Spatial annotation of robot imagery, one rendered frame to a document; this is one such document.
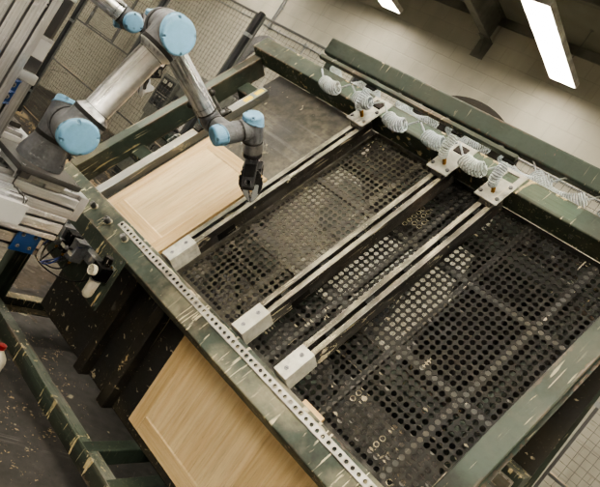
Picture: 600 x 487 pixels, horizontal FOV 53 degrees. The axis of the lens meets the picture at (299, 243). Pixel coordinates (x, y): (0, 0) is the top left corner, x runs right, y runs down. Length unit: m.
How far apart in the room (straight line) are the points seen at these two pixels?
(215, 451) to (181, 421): 0.21
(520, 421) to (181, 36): 1.50
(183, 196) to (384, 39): 6.38
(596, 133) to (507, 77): 1.26
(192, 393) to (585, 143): 5.70
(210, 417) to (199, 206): 0.86
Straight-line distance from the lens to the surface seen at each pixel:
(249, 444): 2.28
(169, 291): 2.29
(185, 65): 2.13
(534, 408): 1.95
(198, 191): 2.66
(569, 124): 7.42
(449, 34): 8.38
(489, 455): 1.87
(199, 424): 2.42
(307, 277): 2.16
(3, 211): 1.95
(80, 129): 1.91
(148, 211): 2.66
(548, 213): 2.35
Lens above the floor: 1.52
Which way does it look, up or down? 7 degrees down
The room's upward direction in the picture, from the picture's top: 35 degrees clockwise
